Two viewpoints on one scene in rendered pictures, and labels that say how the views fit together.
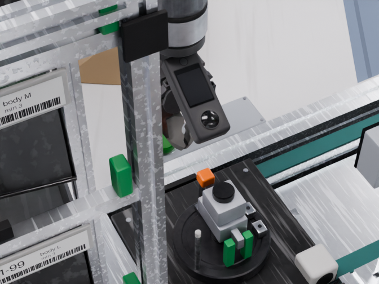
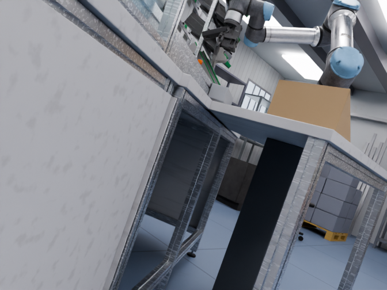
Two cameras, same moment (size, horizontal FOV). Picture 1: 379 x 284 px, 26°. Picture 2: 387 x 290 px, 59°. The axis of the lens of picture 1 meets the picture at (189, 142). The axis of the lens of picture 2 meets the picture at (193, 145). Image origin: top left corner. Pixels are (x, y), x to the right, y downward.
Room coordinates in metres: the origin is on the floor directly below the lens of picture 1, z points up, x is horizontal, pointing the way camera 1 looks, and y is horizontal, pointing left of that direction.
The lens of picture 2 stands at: (1.80, -1.14, 0.72)
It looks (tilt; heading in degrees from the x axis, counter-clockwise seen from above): 1 degrees down; 131
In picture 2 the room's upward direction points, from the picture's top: 20 degrees clockwise
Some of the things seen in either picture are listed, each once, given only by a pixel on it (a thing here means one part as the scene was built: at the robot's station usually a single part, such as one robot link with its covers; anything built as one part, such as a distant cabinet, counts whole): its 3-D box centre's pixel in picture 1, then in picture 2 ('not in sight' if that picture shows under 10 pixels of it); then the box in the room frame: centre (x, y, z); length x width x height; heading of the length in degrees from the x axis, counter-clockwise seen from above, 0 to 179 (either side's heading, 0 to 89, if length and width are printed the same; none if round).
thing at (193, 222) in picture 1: (221, 239); not in sight; (0.67, -0.05, 0.98); 0.14 x 0.14 x 0.02
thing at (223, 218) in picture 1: (226, 211); not in sight; (0.66, -0.05, 1.06); 0.08 x 0.04 x 0.07; 28
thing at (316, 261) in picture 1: (316, 267); not in sight; (0.63, -0.18, 0.97); 0.05 x 0.05 x 0.04; 28
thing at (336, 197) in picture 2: not in sight; (316, 194); (-0.16, 4.50, 0.55); 1.10 x 0.74 x 1.09; 179
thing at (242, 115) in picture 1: (201, 141); (221, 97); (0.90, -0.02, 0.93); 0.21 x 0.07 x 0.06; 118
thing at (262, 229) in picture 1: (259, 229); not in sight; (0.67, -0.10, 1.00); 0.02 x 0.01 x 0.02; 28
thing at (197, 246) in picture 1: (197, 249); not in sight; (0.61, -0.01, 1.03); 0.01 x 0.01 x 0.08
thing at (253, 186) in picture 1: (220, 247); not in sight; (0.67, -0.05, 0.96); 0.24 x 0.24 x 0.02; 28
